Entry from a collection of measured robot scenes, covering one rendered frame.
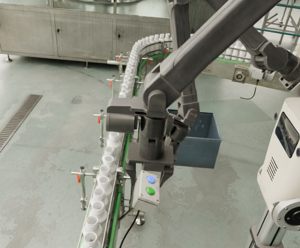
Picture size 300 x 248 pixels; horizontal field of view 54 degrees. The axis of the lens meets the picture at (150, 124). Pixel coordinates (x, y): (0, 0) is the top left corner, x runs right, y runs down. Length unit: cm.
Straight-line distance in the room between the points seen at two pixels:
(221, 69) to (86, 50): 251
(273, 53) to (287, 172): 37
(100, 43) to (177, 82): 415
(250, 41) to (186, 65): 52
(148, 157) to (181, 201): 200
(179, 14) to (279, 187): 61
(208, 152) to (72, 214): 125
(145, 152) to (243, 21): 32
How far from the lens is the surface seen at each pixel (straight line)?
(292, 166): 94
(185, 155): 176
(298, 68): 110
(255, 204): 280
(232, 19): 52
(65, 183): 273
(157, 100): 53
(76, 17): 464
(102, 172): 109
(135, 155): 64
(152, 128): 59
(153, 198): 109
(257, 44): 103
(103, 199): 103
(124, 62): 228
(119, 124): 59
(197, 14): 646
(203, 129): 203
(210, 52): 53
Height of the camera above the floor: 190
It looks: 33 degrees down
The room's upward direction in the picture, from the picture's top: 5 degrees clockwise
